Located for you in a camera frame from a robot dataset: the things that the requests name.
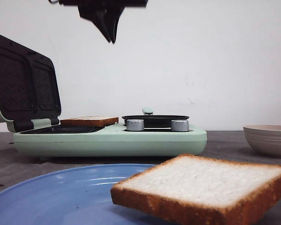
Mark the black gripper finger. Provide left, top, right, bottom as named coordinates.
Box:
left=78, top=6, right=111, bottom=42
left=106, top=6, right=124, bottom=44

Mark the left silver control knob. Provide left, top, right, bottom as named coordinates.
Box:
left=126, top=119, right=145, bottom=131

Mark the blue round plate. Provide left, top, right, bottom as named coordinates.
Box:
left=0, top=164, right=162, bottom=225

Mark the beige ribbed bowl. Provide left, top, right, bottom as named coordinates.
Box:
left=243, top=125, right=281, bottom=157

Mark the black frying pan green handle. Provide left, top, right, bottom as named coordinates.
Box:
left=122, top=112, right=189, bottom=128

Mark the mint green sandwich maker lid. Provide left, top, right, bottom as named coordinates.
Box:
left=0, top=35, right=61, bottom=132

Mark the mint green breakfast maker base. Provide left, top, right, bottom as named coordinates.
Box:
left=14, top=123, right=207, bottom=157

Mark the silver control knob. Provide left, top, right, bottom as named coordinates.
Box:
left=126, top=119, right=145, bottom=131
left=171, top=120, right=189, bottom=132

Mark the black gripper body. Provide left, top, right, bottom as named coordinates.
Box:
left=58, top=0, right=148, bottom=8

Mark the right silver control knob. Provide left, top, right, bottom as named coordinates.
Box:
left=171, top=120, right=189, bottom=132

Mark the white bread slice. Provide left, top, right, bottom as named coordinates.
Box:
left=60, top=116, right=118, bottom=127
left=111, top=154, right=281, bottom=225

